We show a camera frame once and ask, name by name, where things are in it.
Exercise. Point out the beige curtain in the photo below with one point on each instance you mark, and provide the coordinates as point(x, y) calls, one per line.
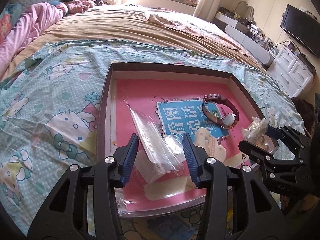
point(206, 9)

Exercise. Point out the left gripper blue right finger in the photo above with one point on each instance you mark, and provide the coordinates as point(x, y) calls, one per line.
point(194, 165)

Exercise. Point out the dark floral pillow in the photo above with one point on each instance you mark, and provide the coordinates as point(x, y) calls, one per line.
point(9, 17)

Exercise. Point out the white pearl hair clip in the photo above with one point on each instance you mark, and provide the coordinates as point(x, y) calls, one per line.
point(254, 133)

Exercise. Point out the white grey dressing table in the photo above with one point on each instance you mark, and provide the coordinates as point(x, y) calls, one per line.
point(240, 33)

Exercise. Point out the tan bed blanket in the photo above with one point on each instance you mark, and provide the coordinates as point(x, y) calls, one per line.
point(120, 22)

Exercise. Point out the brown leather wrist watch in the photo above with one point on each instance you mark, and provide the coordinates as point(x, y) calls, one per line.
point(228, 114)

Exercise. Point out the black flat television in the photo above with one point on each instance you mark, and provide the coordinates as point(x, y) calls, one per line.
point(302, 27)

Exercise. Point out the white drawer cabinet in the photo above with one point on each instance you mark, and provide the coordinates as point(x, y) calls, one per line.
point(291, 74)

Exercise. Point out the Hello Kitty bed sheet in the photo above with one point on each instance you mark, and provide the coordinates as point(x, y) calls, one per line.
point(50, 107)

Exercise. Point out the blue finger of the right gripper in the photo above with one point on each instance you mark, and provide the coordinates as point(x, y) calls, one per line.
point(273, 132)
point(254, 152)

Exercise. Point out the pink quilt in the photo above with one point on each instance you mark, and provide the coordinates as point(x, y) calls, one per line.
point(31, 24)

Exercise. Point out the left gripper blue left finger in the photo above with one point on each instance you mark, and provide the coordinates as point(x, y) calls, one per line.
point(128, 159)

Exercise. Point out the pink floral light blanket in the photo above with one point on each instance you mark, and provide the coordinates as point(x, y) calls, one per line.
point(191, 25)

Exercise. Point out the white hair claw clip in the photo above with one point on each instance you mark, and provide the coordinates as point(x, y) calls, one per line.
point(209, 143)

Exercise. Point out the clear plastic zip bag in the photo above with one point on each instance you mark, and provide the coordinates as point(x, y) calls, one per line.
point(157, 157)

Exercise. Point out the dark cardboard tray box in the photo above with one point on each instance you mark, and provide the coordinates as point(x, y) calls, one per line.
point(106, 131)

